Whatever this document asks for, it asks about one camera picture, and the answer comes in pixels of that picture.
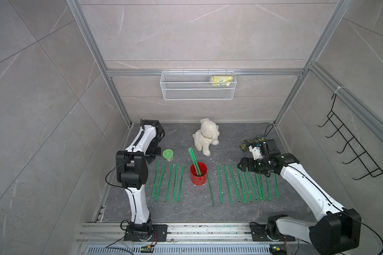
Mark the small green lidded jar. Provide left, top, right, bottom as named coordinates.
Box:
left=162, top=149, right=174, bottom=162

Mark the black wire hook rack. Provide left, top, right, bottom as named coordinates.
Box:
left=318, top=93, right=383, bottom=181

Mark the thirteenth green straw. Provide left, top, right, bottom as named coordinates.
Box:
left=177, top=164, right=185, bottom=202

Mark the green straw bundle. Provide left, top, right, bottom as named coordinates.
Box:
left=188, top=147, right=202, bottom=176

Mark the red cylindrical container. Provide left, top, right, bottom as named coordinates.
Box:
left=190, top=162, right=207, bottom=186

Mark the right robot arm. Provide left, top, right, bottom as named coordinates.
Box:
left=237, top=154, right=364, bottom=255

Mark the yellow sponge in basket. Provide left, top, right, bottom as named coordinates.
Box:
left=209, top=75, right=234, bottom=87

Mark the fourteenth green straw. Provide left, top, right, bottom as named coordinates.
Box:
left=164, top=165, right=173, bottom=202

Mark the white wire mesh basket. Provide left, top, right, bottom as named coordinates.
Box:
left=160, top=71, right=237, bottom=101

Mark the metal base rail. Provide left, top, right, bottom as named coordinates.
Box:
left=74, top=223, right=317, bottom=255

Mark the camouflage cloth pouch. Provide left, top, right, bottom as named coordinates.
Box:
left=239, top=135, right=266, bottom=152

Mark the eleventh green straw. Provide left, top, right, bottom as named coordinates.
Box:
left=273, top=173, right=280, bottom=199

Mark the sixteenth green straw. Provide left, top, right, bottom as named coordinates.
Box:
left=151, top=160, right=160, bottom=198

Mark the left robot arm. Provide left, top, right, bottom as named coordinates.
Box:
left=111, top=120, right=165, bottom=243

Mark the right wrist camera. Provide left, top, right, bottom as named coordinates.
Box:
left=249, top=141, right=266, bottom=160

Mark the fifteenth green straw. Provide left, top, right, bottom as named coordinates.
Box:
left=155, top=164, right=166, bottom=202

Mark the white plush dog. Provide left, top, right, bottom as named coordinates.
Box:
left=193, top=119, right=220, bottom=156

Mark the twelfth green straw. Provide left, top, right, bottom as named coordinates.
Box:
left=172, top=164, right=179, bottom=201

